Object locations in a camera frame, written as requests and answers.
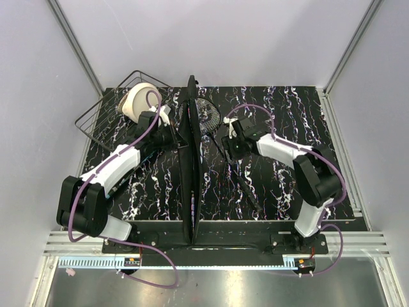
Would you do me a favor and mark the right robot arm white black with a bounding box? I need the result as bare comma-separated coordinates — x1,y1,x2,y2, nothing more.
222,118,346,254

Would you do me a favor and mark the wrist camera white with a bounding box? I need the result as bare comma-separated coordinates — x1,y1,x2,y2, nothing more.
223,117,238,126
158,105,172,127

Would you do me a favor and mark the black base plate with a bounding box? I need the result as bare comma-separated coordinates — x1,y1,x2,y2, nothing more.
101,219,329,256

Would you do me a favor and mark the black BOKA shuttlecock tube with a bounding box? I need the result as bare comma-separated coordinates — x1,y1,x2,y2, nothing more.
99,148,153,200

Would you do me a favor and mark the purple cable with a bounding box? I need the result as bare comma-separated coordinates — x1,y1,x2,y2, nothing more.
225,104,348,276
68,90,180,288

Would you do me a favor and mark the badminton racket black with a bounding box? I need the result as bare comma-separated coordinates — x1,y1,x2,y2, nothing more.
196,98,263,213

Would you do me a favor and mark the white round container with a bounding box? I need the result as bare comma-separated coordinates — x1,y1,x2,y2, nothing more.
117,83,162,123

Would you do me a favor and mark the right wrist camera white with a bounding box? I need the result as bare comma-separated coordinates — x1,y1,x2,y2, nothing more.
223,117,238,126

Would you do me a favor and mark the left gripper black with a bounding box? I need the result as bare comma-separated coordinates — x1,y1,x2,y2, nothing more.
150,121,188,152

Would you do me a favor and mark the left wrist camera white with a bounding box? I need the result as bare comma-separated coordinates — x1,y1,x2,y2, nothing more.
158,105,172,127

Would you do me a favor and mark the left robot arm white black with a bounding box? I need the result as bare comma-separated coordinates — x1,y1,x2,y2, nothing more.
56,106,176,253

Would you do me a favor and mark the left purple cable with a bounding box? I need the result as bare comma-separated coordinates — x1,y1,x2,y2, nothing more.
68,90,180,288

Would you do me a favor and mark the black racket bag Crossway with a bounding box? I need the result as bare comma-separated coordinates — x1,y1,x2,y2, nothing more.
178,75,197,245

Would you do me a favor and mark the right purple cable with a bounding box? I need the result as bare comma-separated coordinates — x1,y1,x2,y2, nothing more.
225,104,348,276

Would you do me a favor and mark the black wire basket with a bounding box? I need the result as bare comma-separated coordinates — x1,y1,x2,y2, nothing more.
74,70,173,152

